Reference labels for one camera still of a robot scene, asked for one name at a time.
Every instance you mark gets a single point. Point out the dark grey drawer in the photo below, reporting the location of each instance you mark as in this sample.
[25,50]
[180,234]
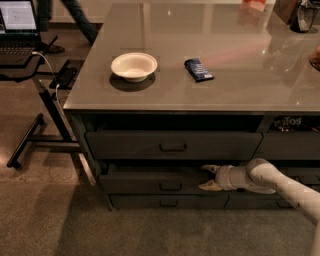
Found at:
[215,201]
[154,180]
[172,145]

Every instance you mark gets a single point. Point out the right top drawer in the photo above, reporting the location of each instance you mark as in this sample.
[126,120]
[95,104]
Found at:
[289,146]

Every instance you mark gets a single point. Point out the brown object at edge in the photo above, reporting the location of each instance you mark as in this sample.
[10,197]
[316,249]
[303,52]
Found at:
[315,59]

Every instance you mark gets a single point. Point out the white ceramic bowl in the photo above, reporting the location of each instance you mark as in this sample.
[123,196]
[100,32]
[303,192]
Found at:
[134,67]

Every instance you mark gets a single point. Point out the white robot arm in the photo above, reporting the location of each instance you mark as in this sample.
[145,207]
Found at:
[260,176]

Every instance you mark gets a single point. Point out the black laptop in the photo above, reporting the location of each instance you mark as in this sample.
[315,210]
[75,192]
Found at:
[19,32]

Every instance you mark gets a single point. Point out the dark glass jar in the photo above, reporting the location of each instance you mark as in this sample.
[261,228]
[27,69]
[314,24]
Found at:
[304,15]

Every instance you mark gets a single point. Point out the chips bag in drawer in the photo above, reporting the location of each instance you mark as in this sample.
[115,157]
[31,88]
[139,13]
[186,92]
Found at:
[296,123]

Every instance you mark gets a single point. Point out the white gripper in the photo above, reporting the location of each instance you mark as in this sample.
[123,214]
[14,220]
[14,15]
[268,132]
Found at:
[222,177]

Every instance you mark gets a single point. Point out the dark grey bottom drawer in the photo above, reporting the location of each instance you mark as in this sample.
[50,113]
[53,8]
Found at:
[215,201]

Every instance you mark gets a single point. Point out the orange box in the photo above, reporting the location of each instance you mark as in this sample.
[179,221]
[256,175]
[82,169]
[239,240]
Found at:
[258,5]

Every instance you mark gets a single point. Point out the black smartphone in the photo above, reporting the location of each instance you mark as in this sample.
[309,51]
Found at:
[66,75]

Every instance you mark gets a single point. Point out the dark grey top drawer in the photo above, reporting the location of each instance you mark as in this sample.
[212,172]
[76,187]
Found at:
[172,145]

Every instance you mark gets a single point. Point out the blue snack bar packet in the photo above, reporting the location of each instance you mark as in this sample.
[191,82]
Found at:
[197,70]

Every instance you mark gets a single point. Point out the person legs in jeans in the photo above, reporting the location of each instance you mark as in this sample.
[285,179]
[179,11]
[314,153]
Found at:
[44,14]

